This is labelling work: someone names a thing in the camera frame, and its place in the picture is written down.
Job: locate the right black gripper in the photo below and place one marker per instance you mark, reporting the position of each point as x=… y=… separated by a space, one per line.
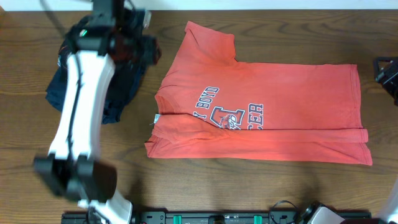
x=389 y=76

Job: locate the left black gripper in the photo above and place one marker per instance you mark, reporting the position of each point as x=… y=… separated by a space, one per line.
x=153 y=55

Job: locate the red soccer t-shirt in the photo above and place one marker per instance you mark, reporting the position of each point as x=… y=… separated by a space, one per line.
x=213 y=106

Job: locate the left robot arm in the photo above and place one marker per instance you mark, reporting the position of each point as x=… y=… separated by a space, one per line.
x=111 y=35

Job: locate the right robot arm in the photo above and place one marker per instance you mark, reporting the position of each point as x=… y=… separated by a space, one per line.
x=318 y=213

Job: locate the navy blue folded garment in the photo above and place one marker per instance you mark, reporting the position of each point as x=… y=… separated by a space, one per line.
x=122 y=89

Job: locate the black patterned folded garment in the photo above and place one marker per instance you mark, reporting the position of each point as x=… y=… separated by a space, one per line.
x=63 y=49

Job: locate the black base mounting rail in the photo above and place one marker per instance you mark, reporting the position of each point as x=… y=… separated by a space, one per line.
x=283 y=217

